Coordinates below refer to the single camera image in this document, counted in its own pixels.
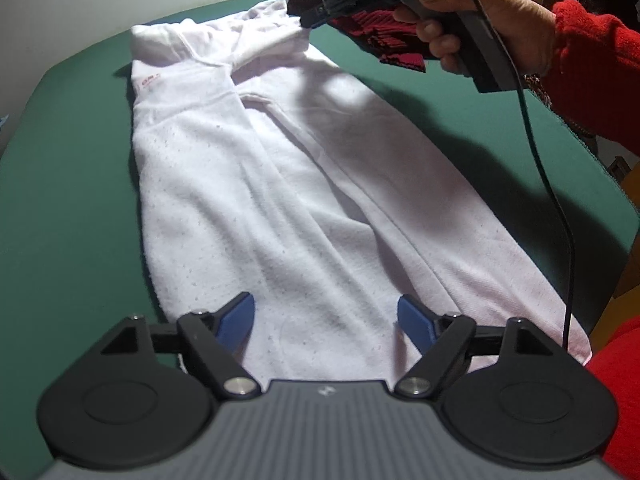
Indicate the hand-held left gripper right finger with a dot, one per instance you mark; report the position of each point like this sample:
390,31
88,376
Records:
415,321

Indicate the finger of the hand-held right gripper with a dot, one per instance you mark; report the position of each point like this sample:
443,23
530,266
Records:
327,5

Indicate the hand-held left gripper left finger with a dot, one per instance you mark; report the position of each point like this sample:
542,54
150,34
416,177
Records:
238,320

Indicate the dark red knit sweater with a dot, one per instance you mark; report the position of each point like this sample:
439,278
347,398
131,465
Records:
390,35

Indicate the white garment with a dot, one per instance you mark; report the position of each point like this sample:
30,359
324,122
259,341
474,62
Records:
280,200

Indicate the person's right hand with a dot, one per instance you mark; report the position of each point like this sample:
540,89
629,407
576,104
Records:
510,25

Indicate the person's red clothed torso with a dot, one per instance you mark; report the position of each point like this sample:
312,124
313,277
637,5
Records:
620,400

